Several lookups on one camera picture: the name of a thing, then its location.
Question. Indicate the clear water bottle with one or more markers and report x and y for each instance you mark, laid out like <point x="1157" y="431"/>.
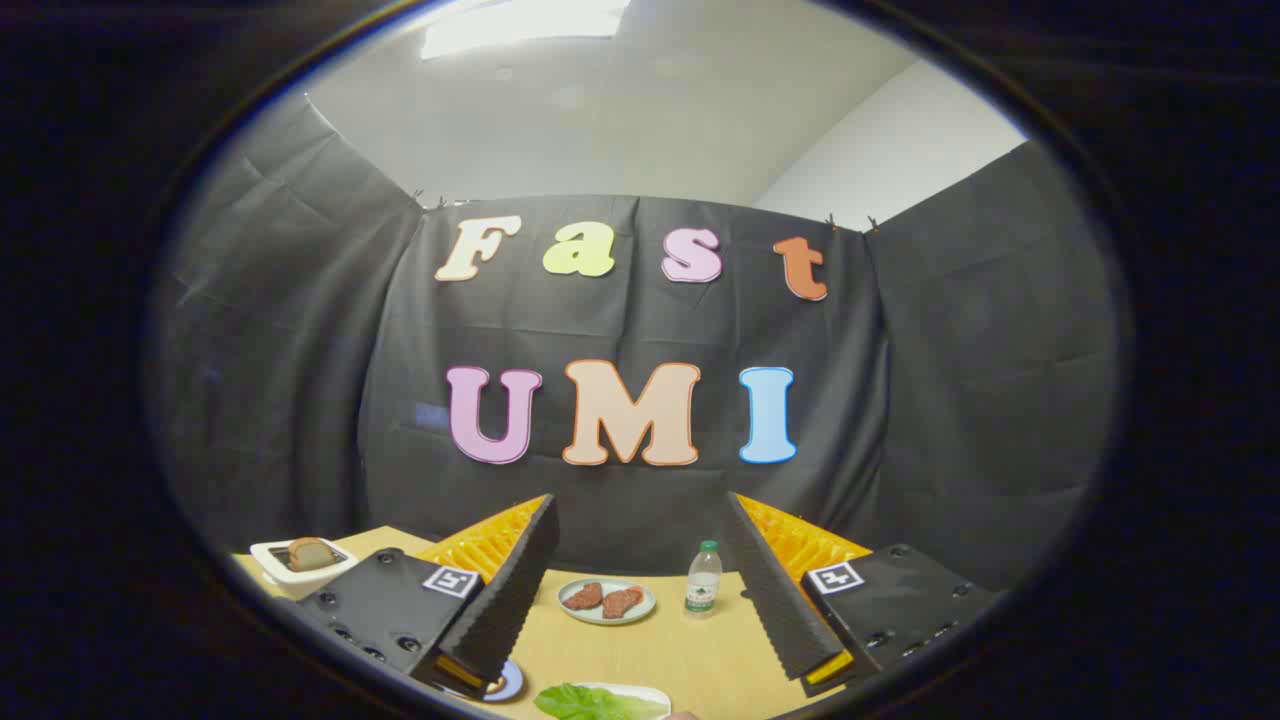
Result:
<point x="703" y="585"/>

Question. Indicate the plain bread slice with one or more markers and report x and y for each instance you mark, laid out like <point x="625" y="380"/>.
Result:
<point x="312" y="553"/>

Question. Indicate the pale green plate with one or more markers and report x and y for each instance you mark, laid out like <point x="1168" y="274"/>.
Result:
<point x="648" y="602"/>

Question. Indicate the brown meat patty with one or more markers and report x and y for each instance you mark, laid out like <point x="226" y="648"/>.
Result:
<point x="622" y="602"/>
<point x="584" y="596"/>

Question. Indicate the white toaster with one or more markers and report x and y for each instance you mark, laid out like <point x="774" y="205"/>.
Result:
<point x="275" y="565"/>

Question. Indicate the blue plate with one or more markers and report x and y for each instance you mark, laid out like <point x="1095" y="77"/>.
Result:
<point x="508" y="682"/>

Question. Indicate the black backdrop cloth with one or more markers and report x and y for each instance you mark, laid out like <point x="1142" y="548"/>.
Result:
<point x="620" y="330"/>

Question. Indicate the ceiling light panel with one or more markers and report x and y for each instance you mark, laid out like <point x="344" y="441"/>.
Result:
<point x="520" y="22"/>

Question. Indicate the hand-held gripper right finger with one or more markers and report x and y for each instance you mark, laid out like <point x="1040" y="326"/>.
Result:
<point x="775" y="595"/>

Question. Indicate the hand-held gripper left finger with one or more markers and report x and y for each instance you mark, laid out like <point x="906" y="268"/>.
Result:
<point x="505" y="600"/>

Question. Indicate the green lettuce leaf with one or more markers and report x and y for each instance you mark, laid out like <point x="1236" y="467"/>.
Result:
<point x="585" y="703"/>

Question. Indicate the white plate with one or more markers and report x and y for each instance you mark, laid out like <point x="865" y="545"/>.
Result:
<point x="645" y="694"/>

